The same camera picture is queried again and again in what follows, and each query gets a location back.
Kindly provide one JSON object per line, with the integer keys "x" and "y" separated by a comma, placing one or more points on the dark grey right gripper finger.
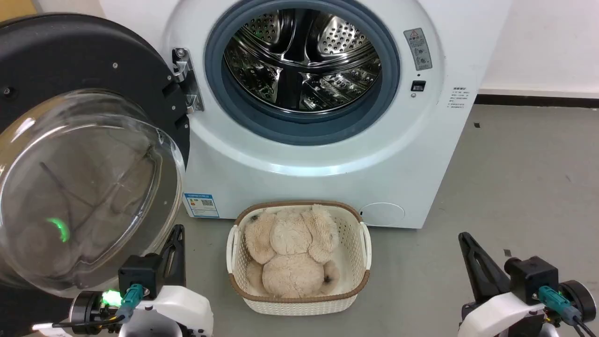
{"x": 482, "y": 271}

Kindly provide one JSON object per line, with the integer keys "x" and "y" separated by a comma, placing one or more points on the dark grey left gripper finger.
{"x": 167, "y": 262}
{"x": 180, "y": 252}

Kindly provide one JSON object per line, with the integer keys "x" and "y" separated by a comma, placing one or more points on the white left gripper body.
{"x": 180, "y": 309}

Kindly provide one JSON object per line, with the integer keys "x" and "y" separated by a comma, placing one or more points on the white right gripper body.
{"x": 496, "y": 316}

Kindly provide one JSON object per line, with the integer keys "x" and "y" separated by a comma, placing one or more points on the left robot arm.
{"x": 86, "y": 309}

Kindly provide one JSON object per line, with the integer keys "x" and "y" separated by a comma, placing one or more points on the white front-load washing machine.
{"x": 327, "y": 178}

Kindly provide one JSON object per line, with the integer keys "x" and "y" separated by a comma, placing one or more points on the metal door hinge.
{"x": 186, "y": 75}

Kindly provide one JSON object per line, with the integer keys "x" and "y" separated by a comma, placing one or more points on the black door latch slot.
{"x": 418, "y": 85}

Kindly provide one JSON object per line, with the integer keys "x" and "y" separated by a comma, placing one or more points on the black round glass washer door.
{"x": 70, "y": 70}

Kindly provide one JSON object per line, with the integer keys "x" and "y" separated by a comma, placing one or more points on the blue energy label sticker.
{"x": 202, "y": 205}

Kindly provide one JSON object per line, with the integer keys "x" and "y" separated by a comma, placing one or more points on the beige plush teddy toy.
{"x": 292, "y": 252}

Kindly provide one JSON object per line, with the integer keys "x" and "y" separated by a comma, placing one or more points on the round white filter cover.
{"x": 383, "y": 214}

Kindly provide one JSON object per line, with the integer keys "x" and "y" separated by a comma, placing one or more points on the white woven laundry basket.
{"x": 348, "y": 243}

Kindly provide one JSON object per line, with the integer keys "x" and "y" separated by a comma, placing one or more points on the small printed text sticker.
{"x": 459, "y": 97}

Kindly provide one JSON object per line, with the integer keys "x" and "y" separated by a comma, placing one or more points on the stainless steel washer drum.
{"x": 304, "y": 61}

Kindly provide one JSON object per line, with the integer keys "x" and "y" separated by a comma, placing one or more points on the grey warning sticker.
{"x": 418, "y": 49}

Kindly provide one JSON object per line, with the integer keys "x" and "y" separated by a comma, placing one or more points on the yellow wooden board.
{"x": 16, "y": 8}

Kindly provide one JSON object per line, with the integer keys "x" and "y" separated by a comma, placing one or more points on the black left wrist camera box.
{"x": 139, "y": 276}

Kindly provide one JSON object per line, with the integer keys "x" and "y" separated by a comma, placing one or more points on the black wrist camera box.
{"x": 139, "y": 276}
{"x": 531, "y": 276}

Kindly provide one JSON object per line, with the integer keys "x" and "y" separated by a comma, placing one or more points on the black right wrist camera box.
{"x": 531, "y": 276}

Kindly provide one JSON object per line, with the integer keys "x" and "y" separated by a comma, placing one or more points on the black wall baseboard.
{"x": 538, "y": 100}

